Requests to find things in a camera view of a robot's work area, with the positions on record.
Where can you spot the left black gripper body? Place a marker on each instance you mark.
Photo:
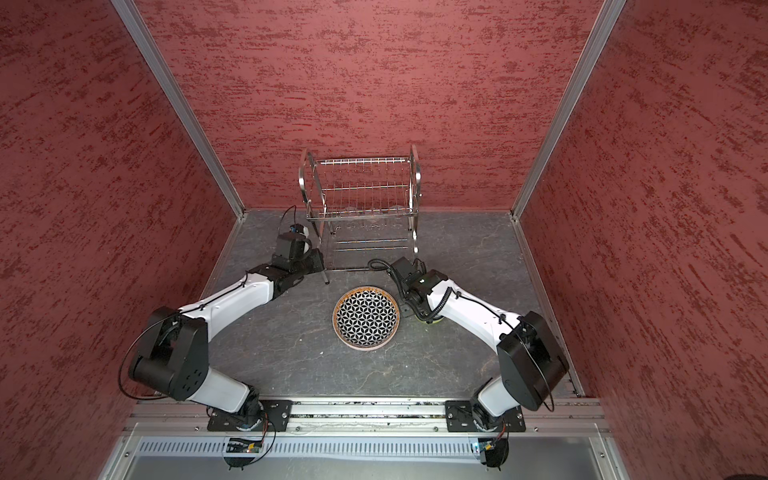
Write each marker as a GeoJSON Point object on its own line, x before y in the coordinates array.
{"type": "Point", "coordinates": [309, 263]}

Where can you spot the steel two-tier dish rack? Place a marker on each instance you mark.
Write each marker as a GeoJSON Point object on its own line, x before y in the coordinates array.
{"type": "Point", "coordinates": [362, 208]}

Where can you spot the white patterned deep plate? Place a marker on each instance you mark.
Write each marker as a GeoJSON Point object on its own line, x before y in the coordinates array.
{"type": "Point", "coordinates": [366, 318]}

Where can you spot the lime green bowl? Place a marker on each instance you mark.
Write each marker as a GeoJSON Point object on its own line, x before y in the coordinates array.
{"type": "Point", "coordinates": [430, 321]}

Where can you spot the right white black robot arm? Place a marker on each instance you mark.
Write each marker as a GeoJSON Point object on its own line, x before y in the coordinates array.
{"type": "Point", "coordinates": [530, 359]}

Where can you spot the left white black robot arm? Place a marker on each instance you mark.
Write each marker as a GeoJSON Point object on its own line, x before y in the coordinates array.
{"type": "Point", "coordinates": [172, 356]}

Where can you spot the left base circuit board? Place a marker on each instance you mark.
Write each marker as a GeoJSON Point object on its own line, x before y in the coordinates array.
{"type": "Point", "coordinates": [241, 452]}

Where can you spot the base circuit board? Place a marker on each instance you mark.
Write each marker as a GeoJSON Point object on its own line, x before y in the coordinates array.
{"type": "Point", "coordinates": [492, 453]}
{"type": "Point", "coordinates": [241, 452]}

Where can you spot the right base circuit board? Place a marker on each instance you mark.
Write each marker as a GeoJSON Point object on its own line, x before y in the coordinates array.
{"type": "Point", "coordinates": [492, 453]}

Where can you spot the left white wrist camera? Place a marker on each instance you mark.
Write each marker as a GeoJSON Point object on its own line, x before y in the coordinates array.
{"type": "Point", "coordinates": [299, 228]}

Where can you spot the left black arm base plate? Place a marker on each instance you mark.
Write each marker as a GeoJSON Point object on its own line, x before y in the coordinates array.
{"type": "Point", "coordinates": [274, 413]}

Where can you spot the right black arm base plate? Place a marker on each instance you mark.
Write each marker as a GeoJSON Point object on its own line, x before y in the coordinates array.
{"type": "Point", "coordinates": [471, 416]}

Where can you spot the aluminium front rail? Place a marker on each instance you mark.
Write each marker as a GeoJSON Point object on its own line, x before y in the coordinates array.
{"type": "Point", "coordinates": [359, 428]}

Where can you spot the left aluminium corner post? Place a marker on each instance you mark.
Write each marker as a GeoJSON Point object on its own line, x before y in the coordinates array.
{"type": "Point", "coordinates": [131, 18]}

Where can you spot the aluminium corner post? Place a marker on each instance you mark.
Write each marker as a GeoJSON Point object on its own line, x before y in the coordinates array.
{"type": "Point", "coordinates": [131, 18]}
{"type": "Point", "coordinates": [604, 24]}

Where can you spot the right aluminium corner post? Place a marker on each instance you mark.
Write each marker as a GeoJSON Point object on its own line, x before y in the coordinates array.
{"type": "Point", "coordinates": [604, 24]}

